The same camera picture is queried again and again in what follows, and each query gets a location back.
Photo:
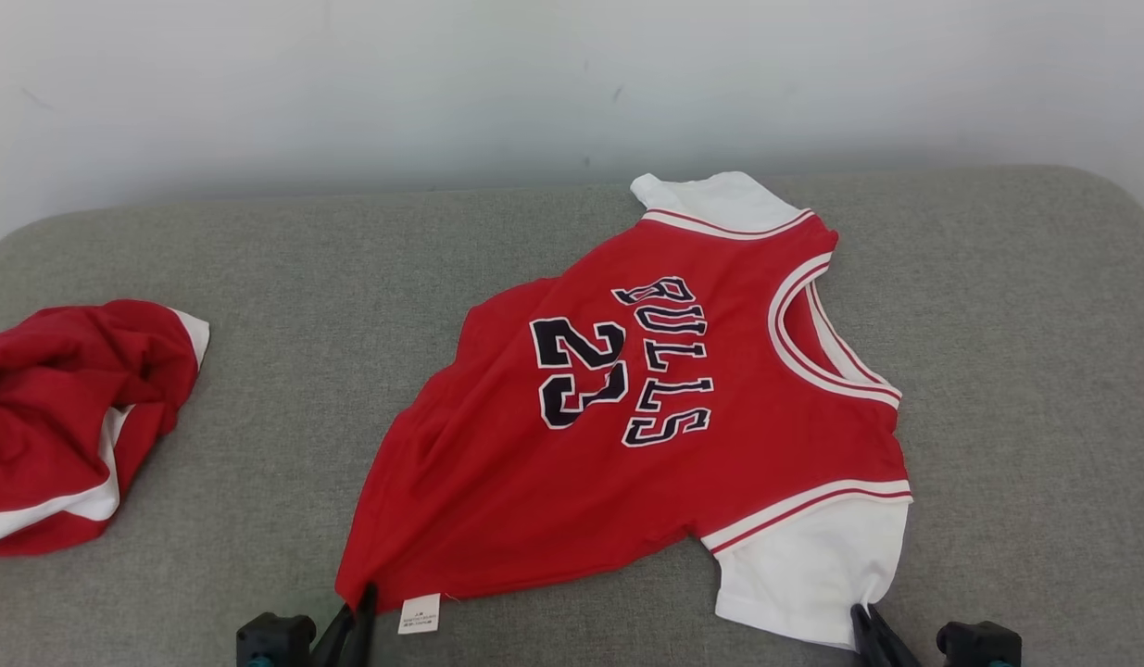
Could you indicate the red shorts white stripe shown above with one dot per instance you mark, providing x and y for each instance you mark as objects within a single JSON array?
[{"x": 53, "y": 408}]

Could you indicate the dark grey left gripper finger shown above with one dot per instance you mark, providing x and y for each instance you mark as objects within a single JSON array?
[
  {"x": 340, "y": 639},
  {"x": 365, "y": 630}
]

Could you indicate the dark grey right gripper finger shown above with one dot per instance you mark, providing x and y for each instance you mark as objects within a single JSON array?
[
  {"x": 898, "y": 653},
  {"x": 868, "y": 648}
]

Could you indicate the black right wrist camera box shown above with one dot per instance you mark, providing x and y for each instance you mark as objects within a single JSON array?
[{"x": 979, "y": 647}]

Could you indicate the red Bulls jersey white sleeves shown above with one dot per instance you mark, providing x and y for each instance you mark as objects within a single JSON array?
[{"x": 738, "y": 445}]

